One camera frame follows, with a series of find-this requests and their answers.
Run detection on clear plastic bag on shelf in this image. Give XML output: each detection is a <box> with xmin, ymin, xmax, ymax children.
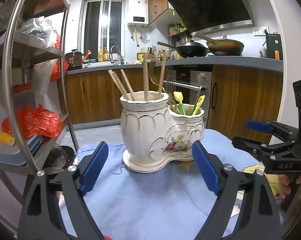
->
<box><xmin>19</xmin><ymin>16</ymin><xmax>58</xmax><ymax>48</ymax></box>

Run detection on gold fork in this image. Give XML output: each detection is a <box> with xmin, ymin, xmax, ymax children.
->
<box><xmin>149</xmin><ymin>59</ymin><xmax>160</xmax><ymax>88</ymax></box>

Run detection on red plastic bag hanging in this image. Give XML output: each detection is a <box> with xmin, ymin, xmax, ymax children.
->
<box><xmin>50</xmin><ymin>30</ymin><xmax>69</xmax><ymax>82</ymax></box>

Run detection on yellow corn cob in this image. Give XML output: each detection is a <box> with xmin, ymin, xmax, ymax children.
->
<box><xmin>0</xmin><ymin>131</ymin><xmax>15</xmax><ymax>146</ymax></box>

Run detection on wooden kitchen cabinets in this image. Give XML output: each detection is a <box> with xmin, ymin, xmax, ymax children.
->
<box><xmin>57</xmin><ymin>65</ymin><xmax>283</xmax><ymax>143</ymax></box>

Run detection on blue flat containers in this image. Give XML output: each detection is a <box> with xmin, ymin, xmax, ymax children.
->
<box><xmin>0</xmin><ymin>135</ymin><xmax>44</xmax><ymax>166</ymax></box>

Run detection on green black appliance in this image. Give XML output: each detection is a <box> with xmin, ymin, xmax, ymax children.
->
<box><xmin>265</xmin><ymin>30</ymin><xmax>283</xmax><ymax>60</ymax></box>

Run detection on kitchen window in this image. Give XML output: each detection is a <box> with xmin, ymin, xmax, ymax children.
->
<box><xmin>81</xmin><ymin>0</ymin><xmax>124</xmax><ymax>62</ymax></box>

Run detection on white water heater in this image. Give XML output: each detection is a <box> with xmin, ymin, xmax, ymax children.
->
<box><xmin>127</xmin><ymin>0</ymin><xmax>149</xmax><ymax>27</ymax></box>

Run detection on wooden chopstick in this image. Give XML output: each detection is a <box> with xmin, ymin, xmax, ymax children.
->
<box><xmin>120</xmin><ymin>69</ymin><xmax>135</xmax><ymax>101</ymax></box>
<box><xmin>143</xmin><ymin>53</ymin><xmax>149</xmax><ymax>101</ymax></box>
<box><xmin>158</xmin><ymin>53</ymin><xmax>166</xmax><ymax>95</ymax></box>
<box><xmin>112</xmin><ymin>72</ymin><xmax>129</xmax><ymax>100</ymax></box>
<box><xmin>108</xmin><ymin>69</ymin><xmax>123</xmax><ymax>95</ymax></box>

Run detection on brown frying pan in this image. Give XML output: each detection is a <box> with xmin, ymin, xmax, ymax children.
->
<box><xmin>191</xmin><ymin>32</ymin><xmax>244</xmax><ymax>56</ymax></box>

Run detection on dark rice cooker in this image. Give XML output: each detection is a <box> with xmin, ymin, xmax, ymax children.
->
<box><xmin>65</xmin><ymin>49</ymin><xmax>83</xmax><ymax>70</ymax></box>

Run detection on person's right hand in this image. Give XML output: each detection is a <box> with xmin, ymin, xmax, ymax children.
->
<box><xmin>277</xmin><ymin>171</ymin><xmax>301</xmax><ymax>198</ymax></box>

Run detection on silver flower-handle spoon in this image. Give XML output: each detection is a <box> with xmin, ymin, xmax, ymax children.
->
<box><xmin>192</xmin><ymin>73</ymin><xmax>207</xmax><ymax>113</ymax></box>

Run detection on black wok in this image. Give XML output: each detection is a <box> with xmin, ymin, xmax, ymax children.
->
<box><xmin>157</xmin><ymin>40</ymin><xmax>210</xmax><ymax>58</ymax></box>

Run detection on wooden chopstick in holder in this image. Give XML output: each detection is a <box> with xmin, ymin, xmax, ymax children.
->
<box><xmin>112</xmin><ymin>72</ymin><xmax>129</xmax><ymax>100</ymax></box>

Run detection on built-in steel oven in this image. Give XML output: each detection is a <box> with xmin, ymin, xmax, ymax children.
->
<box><xmin>164</xmin><ymin>65</ymin><xmax>212</xmax><ymax>128</ymax></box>

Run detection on green yellow tulip utensil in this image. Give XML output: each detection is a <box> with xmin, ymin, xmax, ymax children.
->
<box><xmin>173</xmin><ymin>91</ymin><xmax>186</xmax><ymax>115</ymax></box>
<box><xmin>192</xmin><ymin>95</ymin><xmax>205</xmax><ymax>115</ymax></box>

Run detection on white ceramic utensil holder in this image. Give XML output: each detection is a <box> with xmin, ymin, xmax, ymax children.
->
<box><xmin>119</xmin><ymin>91</ymin><xmax>205</xmax><ymax>173</ymax></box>

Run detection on black range hood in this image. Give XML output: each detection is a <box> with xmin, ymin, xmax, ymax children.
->
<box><xmin>168</xmin><ymin>0</ymin><xmax>254</xmax><ymax>34</ymax></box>

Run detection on steel shelf rack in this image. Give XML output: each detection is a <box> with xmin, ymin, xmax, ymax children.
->
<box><xmin>0</xmin><ymin>0</ymin><xmax>72</xmax><ymax>174</ymax></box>

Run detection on sink faucet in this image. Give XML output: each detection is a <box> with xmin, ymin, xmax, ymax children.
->
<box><xmin>110</xmin><ymin>45</ymin><xmax>124</xmax><ymax>64</ymax></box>

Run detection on grey countertop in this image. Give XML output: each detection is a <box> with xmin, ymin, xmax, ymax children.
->
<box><xmin>67</xmin><ymin>56</ymin><xmax>283</xmax><ymax>75</ymax></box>

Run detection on blue cartoon cloth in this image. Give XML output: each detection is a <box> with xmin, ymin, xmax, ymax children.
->
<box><xmin>59</xmin><ymin>128</ymin><xmax>282</xmax><ymax>240</ymax></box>

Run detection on yellow oil bottle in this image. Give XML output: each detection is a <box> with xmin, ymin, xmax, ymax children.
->
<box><xmin>136</xmin><ymin>47</ymin><xmax>146</xmax><ymax>63</ymax></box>

